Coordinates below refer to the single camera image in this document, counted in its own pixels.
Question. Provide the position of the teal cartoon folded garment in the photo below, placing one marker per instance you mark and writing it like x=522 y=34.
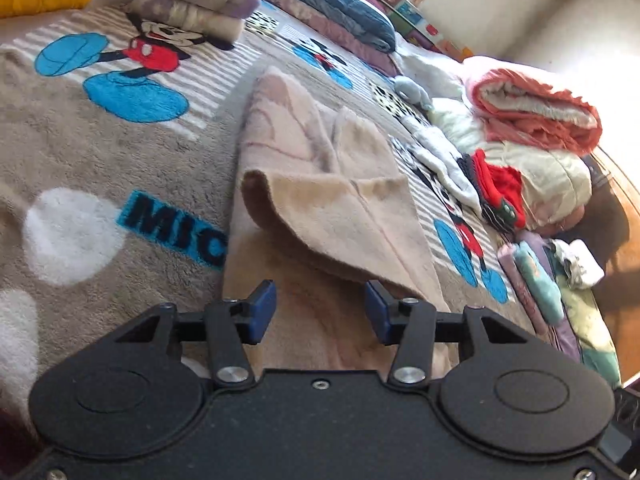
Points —
x=537 y=280

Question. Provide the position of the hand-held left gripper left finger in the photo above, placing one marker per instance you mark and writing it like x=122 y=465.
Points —
x=262 y=310

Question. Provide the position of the pastel folded clothes pile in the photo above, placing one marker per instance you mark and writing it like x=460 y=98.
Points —
x=520 y=290

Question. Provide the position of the beige knit sweater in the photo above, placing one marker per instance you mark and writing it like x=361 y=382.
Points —
x=320 y=210

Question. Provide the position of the blue and maroon quilt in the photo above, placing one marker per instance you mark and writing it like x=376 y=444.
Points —
x=350 y=10

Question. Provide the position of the floral purple quilt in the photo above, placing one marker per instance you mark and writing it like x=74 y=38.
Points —
x=320 y=27

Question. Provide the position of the red fleece garment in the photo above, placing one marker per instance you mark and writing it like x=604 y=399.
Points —
x=500 y=185

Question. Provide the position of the cartoon mouse printed blanket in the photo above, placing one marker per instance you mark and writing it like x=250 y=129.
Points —
x=125 y=160

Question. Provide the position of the pink rolled quilt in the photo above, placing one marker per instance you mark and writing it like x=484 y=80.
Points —
x=530 y=105

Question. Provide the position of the white quilt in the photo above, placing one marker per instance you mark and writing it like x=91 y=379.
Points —
x=430 y=72

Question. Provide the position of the cream folded garment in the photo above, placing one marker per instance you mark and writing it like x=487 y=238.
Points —
x=190 y=17

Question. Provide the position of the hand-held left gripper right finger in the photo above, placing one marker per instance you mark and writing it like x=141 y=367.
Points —
x=378 y=312

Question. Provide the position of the cream quilt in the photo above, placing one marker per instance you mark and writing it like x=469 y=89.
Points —
x=550 y=185

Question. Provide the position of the colourful alphabet headboard mat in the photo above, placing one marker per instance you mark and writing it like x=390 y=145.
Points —
x=410 y=15

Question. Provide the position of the white quilted jacket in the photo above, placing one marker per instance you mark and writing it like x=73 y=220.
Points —
x=445 y=160

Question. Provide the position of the blue plush toy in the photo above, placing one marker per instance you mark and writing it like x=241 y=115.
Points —
x=412 y=91

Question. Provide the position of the navy striped garment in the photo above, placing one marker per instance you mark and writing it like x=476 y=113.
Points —
x=487 y=200

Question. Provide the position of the white crumpled garment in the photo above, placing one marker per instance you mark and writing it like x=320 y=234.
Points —
x=580 y=262

